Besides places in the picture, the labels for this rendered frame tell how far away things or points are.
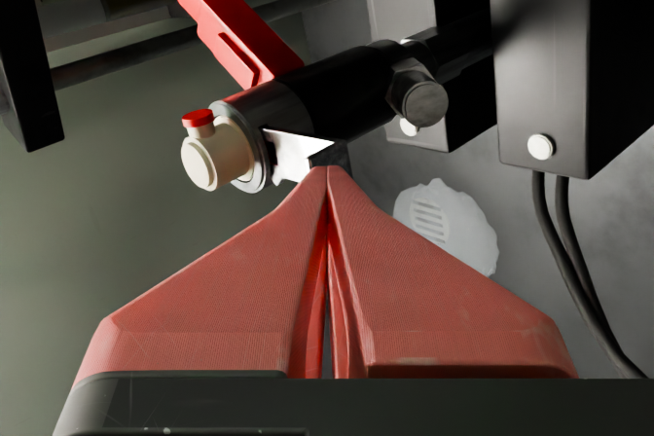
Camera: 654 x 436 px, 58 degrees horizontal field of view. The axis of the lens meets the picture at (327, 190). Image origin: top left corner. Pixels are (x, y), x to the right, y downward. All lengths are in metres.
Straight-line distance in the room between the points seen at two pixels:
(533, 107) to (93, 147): 0.32
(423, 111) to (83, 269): 0.35
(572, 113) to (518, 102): 0.02
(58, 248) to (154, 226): 0.07
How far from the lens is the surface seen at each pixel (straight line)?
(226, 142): 0.16
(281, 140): 0.15
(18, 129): 0.35
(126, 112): 0.46
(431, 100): 0.18
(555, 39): 0.22
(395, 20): 0.26
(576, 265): 0.24
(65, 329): 0.49
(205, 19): 0.20
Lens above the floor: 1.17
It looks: 34 degrees down
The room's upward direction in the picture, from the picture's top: 120 degrees counter-clockwise
